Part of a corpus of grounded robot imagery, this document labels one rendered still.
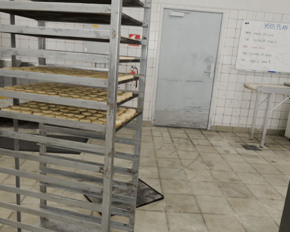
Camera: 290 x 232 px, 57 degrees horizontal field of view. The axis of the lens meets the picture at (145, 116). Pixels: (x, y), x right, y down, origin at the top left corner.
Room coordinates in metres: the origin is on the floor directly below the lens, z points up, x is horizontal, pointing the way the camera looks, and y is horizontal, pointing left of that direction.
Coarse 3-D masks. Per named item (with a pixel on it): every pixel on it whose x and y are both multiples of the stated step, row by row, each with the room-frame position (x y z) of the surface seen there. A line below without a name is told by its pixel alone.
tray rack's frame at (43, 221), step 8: (40, 24) 1.57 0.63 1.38; (40, 40) 1.57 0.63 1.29; (40, 48) 1.57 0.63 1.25; (40, 64) 1.57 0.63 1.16; (16, 80) 1.38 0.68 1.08; (16, 120) 1.37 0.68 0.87; (16, 128) 1.37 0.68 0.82; (16, 144) 1.36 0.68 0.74; (16, 160) 1.36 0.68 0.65; (16, 168) 1.36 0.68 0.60; (16, 176) 1.35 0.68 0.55; (16, 184) 1.35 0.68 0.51; (16, 200) 1.35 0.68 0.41; (40, 200) 1.57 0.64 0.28; (40, 216) 1.57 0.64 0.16; (40, 224) 1.51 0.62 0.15; (48, 224) 1.52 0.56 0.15; (56, 224) 1.52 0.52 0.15; (64, 224) 1.53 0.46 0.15; (72, 224) 1.54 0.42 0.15
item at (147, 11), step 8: (144, 8) 1.44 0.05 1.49; (144, 16) 1.43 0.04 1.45; (144, 32) 1.43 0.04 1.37; (144, 48) 1.43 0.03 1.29; (144, 56) 1.43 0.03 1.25; (144, 64) 1.43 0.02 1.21; (144, 72) 1.43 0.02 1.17; (144, 88) 1.44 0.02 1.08; (144, 96) 1.45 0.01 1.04; (136, 120) 1.43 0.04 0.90; (136, 136) 1.43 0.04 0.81; (136, 152) 1.43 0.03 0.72; (136, 168) 1.43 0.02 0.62; (136, 176) 1.43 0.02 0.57; (136, 192) 1.44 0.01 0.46
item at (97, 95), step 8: (0, 88) 1.20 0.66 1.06; (8, 88) 1.24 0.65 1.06; (16, 88) 1.23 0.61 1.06; (24, 88) 1.25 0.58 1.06; (32, 88) 1.30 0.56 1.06; (40, 88) 1.29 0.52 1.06; (48, 88) 1.34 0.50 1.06; (56, 88) 1.33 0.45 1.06; (64, 88) 1.35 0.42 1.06; (72, 88) 1.37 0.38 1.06; (80, 88) 1.39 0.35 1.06; (88, 88) 1.42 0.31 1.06; (96, 88) 1.44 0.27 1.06; (56, 96) 1.12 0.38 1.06; (64, 96) 1.12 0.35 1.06; (72, 96) 1.14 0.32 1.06; (80, 96) 1.18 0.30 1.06; (88, 96) 1.17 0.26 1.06; (96, 96) 1.22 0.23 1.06; (104, 96) 1.21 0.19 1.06; (120, 96) 1.25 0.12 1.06; (128, 96) 1.32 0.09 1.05
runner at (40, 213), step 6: (0, 204) 1.14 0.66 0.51; (6, 204) 1.14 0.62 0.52; (12, 204) 1.13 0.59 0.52; (18, 210) 1.12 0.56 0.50; (24, 210) 1.11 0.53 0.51; (30, 210) 1.11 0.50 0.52; (36, 210) 1.10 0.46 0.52; (42, 216) 1.09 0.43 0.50; (48, 216) 1.09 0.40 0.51; (54, 216) 1.08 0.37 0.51; (60, 216) 1.07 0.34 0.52; (66, 216) 1.07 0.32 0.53; (66, 222) 1.07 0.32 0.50; (72, 222) 1.06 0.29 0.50; (78, 222) 1.05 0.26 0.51; (84, 222) 1.05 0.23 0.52; (90, 222) 1.04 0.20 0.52; (96, 228) 1.03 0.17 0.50
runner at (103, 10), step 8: (0, 0) 1.13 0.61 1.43; (8, 0) 1.12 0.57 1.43; (0, 8) 1.14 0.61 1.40; (8, 8) 1.12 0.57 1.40; (16, 8) 1.12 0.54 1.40; (24, 8) 1.11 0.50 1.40; (32, 8) 1.10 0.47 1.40; (40, 8) 1.09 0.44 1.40; (48, 8) 1.08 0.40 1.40; (56, 8) 1.08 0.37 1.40; (64, 8) 1.07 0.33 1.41; (72, 8) 1.06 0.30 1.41; (80, 8) 1.05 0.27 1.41; (88, 8) 1.05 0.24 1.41; (96, 8) 1.04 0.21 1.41; (104, 8) 1.03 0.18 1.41
